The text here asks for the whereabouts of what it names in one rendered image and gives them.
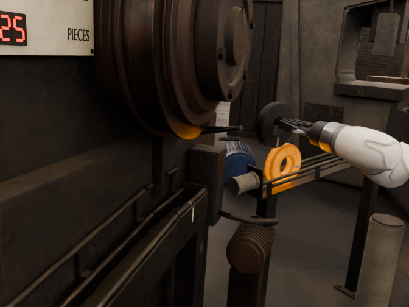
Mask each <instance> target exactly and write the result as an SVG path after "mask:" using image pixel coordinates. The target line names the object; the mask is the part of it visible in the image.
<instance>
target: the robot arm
mask: <svg viewBox="0 0 409 307"><path fill-rule="evenodd" d="M273 124H274V125H278V126H279V127H278V128H280V129H283V130H285V131H286V132H289V133H291V134H292V135H293V136H296V135H297V134H299V135H302V136H303V137H306V138H309V140H310V142H311V143H312V144H313V145H315V146H318V147H320V148H321V149H322V150H323V151H325V152H329V153H331V154H334V155H336V156H339V157H342V158H343V159H344V160H345V161H347V162H348V163H349V164H351V165H353V166H355V167H357V168H359V169H360V170H361V171H362V172H363V173H364V174H365V175H366V176H367V177H368V178H369V179H370V180H372V181H373V182H374V183H376V184H378V185H380V186H383V187H386V188H395V187H398V186H401V185H403V184H404V183H405V182H406V181H407V180H408V179H409V145H408V144H405V143H404V142H400V143H399V142H398V141H397V140H395V139H394V138H392V137H391V136H389V135H387V134H385V133H382V132H380V131H377V130H373V129H369V128H366V127H359V126H355V127H352V126H348V125H344V124H340V123H337V122H330V123H328V122H324V121H318V122H316V123H311V122H305V121H300V120H297V119H293V120H292V119H287V118H285V117H281V116H279V117H277V118H276V119H275V120H274V122H273Z"/></svg>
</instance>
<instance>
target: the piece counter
mask: <svg viewBox="0 0 409 307"><path fill-rule="evenodd" d="M1 18H8V15H1ZM15 19H20V20H21V17H18V16H16V17H15ZM15 19H13V27H16V22H15ZM8 24H9V27H11V25H10V18H8ZM9 27H3V26H2V29H5V30H9ZM2 29H0V38H2ZM16 30H20V31H22V35H23V39H16V41H20V42H23V40H24V31H23V30H22V28H16ZM2 40H3V41H10V39H9V38H3V39H2Z"/></svg>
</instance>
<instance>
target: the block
mask: <svg viewBox="0 0 409 307"><path fill-rule="evenodd" d="M225 161H226V149H225V148H224V147H218V146H210V145H205V144H197V145H196V146H194V147H192V148H190V150H189V167H188V179H187V182H189V183H196V184H199V185H206V186H208V188H207V190H208V204H207V214H206V221H205V225H208V226H214V225H215V224H216V223H217V222H218V221H219V219H220V218H221V216H220V215H218V211H219V209H222V200H223V185H224V177H225Z"/></svg>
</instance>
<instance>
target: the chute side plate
mask: <svg viewBox="0 0 409 307"><path fill-rule="evenodd" d="M207 204H208V192H205V194H203V195H202V196H201V197H200V198H199V199H198V200H197V201H196V202H195V203H194V204H193V205H192V206H191V207H190V208H189V209H188V210H187V211H186V212H185V213H184V214H183V215H182V216H180V218H179V219H178V220H177V221H176V222H175V223H174V225H173V226H172V227H171V228H170V229H169V231H168V232H167V233H166V234H165V235H164V236H163V238H162V239H161V240H160V241H159V243H158V244H157V245H156V246H155V248H154V249H153V250H152V251H151V252H150V253H149V255H148V256H147V257H146V258H145V260H143V262H142V263H141V264H140V265H139V267H138V268H137V269H136V270H135V271H134V272H133V274H132V275H131V276H130V278H129V279H128V280H127V281H126V283H125V284H124V285H123V286H122V287H121V288H120V289H119V291H118V292H117V293H116V295H115V296H114V297H113V298H112V299H111V300H110V302H109V303H108V304H107V305H106V307H140V306H141V305H142V303H143V301H144V300H145V299H146V297H147V296H148V295H149V293H150V292H151V290H152V289H153V288H154V286H155V285H156V283H157V282H158V281H159V279H160V278H161V277H162V275H163V273H164V272H165V271H166V269H167V268H168V267H169V265H170V264H171V262H172V261H173V260H174V258H175V257H176V256H177V254H178V252H179V251H180V250H181V249H182V248H183V247H184V245H185V244H186V243H187V242H188V240H190V238H191V237H192V236H193V235H194V234H195V232H196V231H197V223H198V220H199V218H200V217H201V216H202V215H203V214H204V213H206V214H207ZM193 208H194V216H193V222H192V210H193ZM206 214H205V221H206Z"/></svg>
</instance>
